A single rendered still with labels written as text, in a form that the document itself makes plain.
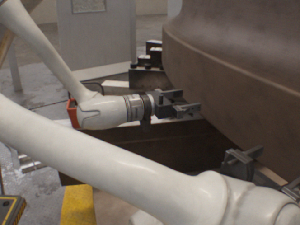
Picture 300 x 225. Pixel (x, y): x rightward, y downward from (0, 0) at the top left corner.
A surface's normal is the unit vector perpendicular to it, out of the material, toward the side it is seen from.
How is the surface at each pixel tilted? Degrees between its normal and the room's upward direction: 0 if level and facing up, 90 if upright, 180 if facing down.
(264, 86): 90
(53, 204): 0
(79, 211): 0
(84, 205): 0
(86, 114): 62
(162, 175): 24
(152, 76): 90
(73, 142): 17
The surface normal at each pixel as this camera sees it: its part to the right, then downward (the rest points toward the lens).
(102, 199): 0.00, -0.90
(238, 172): -0.86, 0.22
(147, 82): -0.21, 0.44
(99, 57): 0.54, 0.37
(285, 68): -0.56, -0.59
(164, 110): 0.35, 0.42
